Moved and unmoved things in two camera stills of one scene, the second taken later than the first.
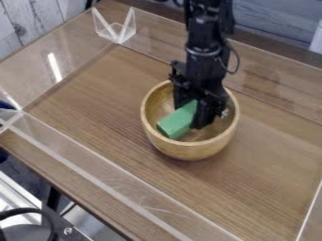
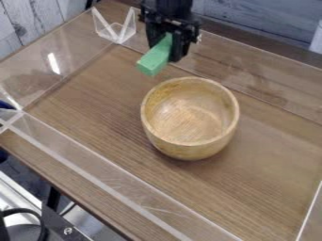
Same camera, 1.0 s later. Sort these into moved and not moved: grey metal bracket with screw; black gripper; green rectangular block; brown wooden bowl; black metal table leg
Moved: black gripper; green rectangular block
Not moved: black metal table leg; grey metal bracket with screw; brown wooden bowl
